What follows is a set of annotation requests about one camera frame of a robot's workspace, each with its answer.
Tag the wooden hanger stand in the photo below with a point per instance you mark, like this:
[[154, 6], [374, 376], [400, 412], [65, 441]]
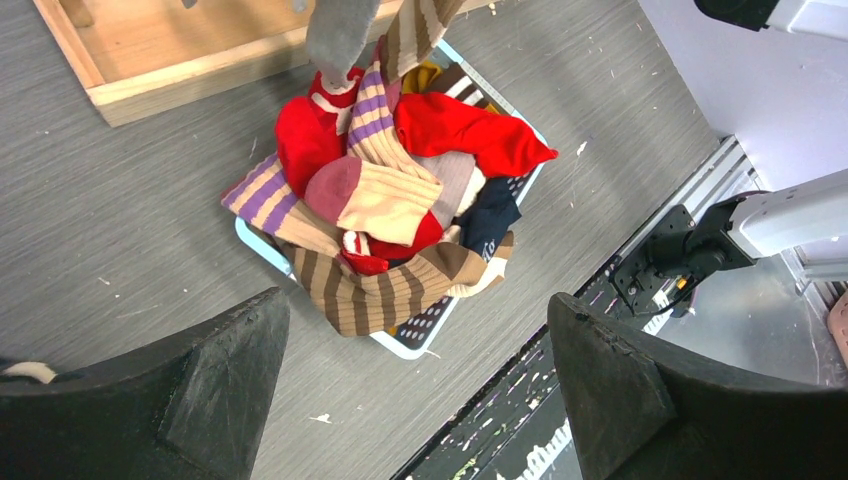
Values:
[[136, 59]]

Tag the red sock in basket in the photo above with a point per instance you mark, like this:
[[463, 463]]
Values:
[[433, 124]]

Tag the navy sock in basket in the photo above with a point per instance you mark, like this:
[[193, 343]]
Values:
[[485, 224]]

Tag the brown beige striped sock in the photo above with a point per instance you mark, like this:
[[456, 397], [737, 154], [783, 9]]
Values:
[[358, 305]]

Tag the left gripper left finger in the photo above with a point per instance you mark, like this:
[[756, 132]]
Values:
[[192, 405]]

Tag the beige maroon-toe sock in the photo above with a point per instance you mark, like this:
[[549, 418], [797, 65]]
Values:
[[383, 202]]

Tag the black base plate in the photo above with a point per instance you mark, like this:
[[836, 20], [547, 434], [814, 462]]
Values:
[[515, 426]]

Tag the brown striped hanging sock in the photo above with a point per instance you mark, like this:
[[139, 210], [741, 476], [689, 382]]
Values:
[[417, 28]]

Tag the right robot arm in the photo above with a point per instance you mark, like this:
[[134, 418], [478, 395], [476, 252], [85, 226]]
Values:
[[782, 93]]

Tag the grey white hanging sock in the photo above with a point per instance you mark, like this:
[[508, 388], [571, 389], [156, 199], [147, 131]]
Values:
[[337, 34]]

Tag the purple striped beige sock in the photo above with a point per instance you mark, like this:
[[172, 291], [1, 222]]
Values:
[[312, 131]]

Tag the grey sock in basket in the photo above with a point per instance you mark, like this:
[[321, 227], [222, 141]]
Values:
[[461, 179]]

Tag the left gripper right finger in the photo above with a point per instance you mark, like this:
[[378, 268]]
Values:
[[640, 407]]

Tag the light blue plastic basket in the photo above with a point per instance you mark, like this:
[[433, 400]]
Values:
[[412, 339]]

